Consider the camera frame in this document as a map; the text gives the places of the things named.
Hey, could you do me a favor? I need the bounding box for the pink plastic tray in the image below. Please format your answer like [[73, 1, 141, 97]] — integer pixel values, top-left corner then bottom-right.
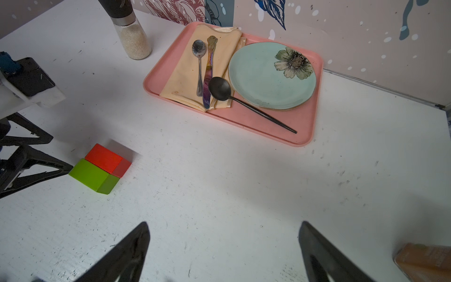
[[143, 22, 324, 147]]

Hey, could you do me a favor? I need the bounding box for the black long spoon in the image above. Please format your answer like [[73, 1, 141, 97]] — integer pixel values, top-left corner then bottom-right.
[[209, 77, 297, 134]]

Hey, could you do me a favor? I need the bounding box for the green rectangular block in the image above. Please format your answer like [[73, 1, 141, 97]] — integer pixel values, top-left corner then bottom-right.
[[69, 159, 119, 195]]

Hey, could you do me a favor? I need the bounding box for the glass salt grinder black cap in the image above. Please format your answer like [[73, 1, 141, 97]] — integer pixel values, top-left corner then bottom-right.
[[99, 0, 152, 60]]

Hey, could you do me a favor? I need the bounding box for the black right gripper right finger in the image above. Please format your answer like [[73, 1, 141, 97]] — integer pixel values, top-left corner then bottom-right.
[[298, 221, 373, 282]]

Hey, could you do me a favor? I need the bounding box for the mint green flower plate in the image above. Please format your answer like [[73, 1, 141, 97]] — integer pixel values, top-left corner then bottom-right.
[[229, 42, 317, 110]]

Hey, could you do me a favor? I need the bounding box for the beige cloth napkin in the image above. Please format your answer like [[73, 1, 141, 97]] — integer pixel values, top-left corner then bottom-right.
[[160, 23, 244, 112]]

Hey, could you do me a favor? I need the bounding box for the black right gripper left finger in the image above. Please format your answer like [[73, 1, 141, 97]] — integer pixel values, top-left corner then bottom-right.
[[77, 222, 150, 282]]

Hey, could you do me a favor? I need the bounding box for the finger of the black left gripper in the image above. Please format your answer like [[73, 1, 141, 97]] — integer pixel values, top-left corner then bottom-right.
[[1, 112, 54, 147], [1, 145, 74, 198]]

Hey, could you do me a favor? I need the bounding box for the brown spice bottle black cap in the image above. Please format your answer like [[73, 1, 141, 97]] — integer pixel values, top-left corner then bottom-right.
[[393, 243, 451, 282]]

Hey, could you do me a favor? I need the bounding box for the red rectangular block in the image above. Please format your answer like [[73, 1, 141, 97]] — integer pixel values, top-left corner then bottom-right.
[[85, 143, 132, 178]]

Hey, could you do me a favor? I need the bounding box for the silver teaspoon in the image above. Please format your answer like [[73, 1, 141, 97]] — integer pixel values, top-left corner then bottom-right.
[[192, 39, 207, 97]]

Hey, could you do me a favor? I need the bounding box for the iridescent butter knife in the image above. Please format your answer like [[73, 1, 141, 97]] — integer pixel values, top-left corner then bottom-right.
[[203, 35, 218, 110]]

